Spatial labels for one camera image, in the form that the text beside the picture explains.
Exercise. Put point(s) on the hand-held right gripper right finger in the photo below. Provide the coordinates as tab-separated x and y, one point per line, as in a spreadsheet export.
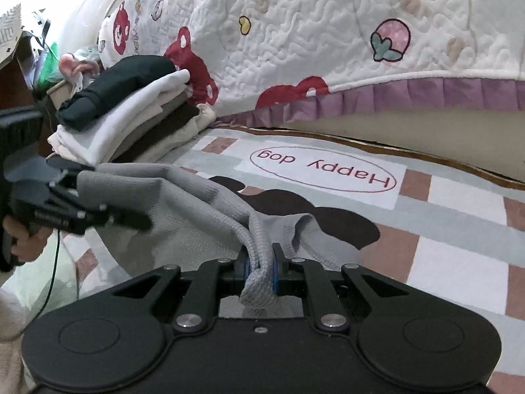
274	271

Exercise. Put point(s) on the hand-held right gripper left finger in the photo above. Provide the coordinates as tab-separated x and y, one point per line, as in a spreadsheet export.
246	271

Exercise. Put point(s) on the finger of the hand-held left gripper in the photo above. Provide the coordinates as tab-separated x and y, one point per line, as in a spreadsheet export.
69	166
119	217

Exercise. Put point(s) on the grey waffle shirt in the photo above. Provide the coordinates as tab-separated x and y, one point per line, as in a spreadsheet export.
184	213

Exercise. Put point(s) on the person's left hand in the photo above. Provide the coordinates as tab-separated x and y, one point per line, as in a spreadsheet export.
30	244

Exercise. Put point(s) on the brown wooden cabinet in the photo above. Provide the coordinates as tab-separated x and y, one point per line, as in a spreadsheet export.
16	86

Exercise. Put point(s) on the white folded garment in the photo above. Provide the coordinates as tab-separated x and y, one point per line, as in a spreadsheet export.
106	131

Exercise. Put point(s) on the cardboard box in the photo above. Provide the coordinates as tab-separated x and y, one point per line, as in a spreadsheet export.
57	92

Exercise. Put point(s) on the green plastic bag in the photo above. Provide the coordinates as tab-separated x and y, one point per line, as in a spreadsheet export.
49	65

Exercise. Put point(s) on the pink plush toy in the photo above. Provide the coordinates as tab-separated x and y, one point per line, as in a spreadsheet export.
71	65

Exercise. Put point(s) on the dark green folded garment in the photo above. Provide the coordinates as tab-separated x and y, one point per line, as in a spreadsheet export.
115	86

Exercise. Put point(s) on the patterned paper sheet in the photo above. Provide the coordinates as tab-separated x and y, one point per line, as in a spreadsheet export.
10	33

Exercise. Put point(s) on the beige folded garment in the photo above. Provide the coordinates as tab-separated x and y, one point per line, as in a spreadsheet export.
164	100

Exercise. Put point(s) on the cream folded garment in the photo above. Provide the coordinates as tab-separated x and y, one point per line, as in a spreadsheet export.
192	127

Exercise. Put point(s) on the white bed headboard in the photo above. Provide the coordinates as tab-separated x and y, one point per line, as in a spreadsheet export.
94	8

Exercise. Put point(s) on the person's beige clothing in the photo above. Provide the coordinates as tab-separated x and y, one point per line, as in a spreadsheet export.
10	328

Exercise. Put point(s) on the printed dog rug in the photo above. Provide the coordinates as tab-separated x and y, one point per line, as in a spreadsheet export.
451	213

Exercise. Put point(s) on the beige bed base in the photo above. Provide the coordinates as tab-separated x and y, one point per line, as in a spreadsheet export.
410	127

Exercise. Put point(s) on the quilted strawberry print bedspread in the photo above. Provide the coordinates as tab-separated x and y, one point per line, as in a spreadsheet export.
328	28

